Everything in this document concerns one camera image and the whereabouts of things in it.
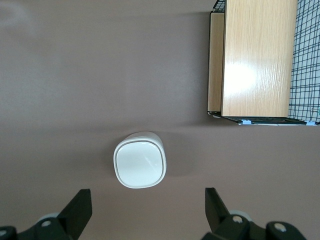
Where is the narrow wooden shelf board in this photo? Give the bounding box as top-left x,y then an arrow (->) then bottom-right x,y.
207,11 -> 225,112

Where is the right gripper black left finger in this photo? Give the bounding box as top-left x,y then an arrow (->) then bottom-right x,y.
0,188 -> 93,240

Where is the large light wooden shelf board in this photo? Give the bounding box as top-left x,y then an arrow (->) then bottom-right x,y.
221,0 -> 298,118

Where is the cream flip-lid trash can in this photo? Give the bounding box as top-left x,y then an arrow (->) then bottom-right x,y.
113,131 -> 168,189

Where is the wooden step shelf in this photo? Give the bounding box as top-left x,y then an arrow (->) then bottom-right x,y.
207,0 -> 320,126

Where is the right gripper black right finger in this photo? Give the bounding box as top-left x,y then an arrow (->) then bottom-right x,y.
203,187 -> 309,240

